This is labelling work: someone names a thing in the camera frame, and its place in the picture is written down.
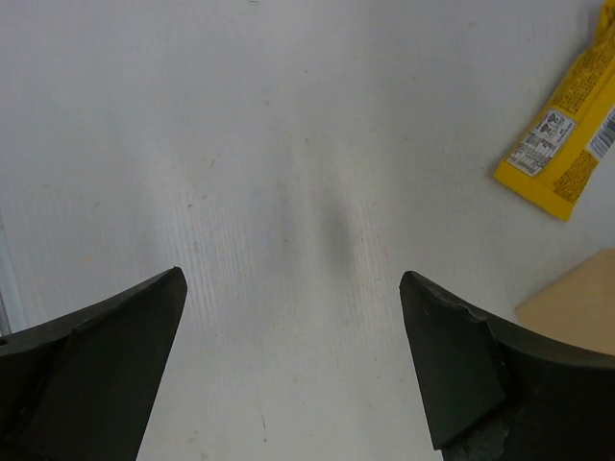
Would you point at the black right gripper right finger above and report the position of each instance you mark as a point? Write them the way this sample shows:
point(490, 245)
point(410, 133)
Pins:
point(492, 390)

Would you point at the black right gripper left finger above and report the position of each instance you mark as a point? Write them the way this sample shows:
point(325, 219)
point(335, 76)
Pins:
point(82, 386)

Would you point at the yellow snack bar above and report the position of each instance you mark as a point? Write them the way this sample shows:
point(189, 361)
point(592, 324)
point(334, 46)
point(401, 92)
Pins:
point(553, 161)

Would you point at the brown paper bag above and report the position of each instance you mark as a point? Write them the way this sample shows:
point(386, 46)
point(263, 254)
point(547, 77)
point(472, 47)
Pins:
point(578, 307)

